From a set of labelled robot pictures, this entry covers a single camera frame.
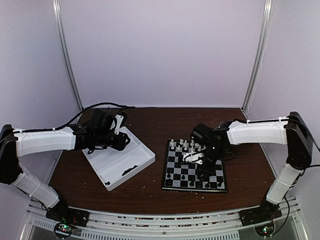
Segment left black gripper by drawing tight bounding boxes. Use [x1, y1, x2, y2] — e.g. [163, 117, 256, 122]
[95, 131, 130, 151]

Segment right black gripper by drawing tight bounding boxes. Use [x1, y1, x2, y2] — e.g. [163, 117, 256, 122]
[196, 144, 225, 179]

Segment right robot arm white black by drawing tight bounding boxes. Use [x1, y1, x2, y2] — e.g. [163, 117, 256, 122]
[182, 111, 316, 221]

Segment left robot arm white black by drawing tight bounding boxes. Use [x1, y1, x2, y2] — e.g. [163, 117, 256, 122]
[0, 109, 131, 222]

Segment white chess pieces row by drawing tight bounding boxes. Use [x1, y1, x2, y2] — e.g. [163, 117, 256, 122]
[168, 138, 202, 153]

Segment black bishop on board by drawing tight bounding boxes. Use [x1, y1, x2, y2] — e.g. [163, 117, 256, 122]
[205, 181, 210, 189]

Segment black chess piece on board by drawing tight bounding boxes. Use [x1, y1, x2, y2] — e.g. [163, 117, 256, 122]
[189, 180, 195, 187]

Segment black white chess board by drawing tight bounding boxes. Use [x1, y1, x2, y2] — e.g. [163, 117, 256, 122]
[161, 139, 228, 193]

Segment black rook board corner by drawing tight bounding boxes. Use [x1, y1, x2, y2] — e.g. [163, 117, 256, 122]
[165, 179, 173, 187]

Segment white plastic tray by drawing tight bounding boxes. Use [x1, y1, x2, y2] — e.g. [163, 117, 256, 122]
[82, 126, 156, 188]

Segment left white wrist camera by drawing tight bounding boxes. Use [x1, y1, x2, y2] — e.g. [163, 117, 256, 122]
[110, 111, 128, 135]

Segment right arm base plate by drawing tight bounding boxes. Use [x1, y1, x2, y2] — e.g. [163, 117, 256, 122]
[238, 206, 283, 227]

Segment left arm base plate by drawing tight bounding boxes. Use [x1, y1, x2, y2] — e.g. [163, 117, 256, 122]
[45, 207, 90, 227]

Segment left aluminium corner post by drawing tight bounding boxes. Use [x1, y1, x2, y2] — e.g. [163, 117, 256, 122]
[52, 0, 83, 111]

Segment aluminium corner post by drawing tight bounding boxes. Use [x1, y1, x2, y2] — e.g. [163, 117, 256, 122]
[242, 0, 274, 116]
[52, 0, 83, 111]

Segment right aluminium corner post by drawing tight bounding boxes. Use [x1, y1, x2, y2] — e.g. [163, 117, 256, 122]
[242, 0, 274, 116]

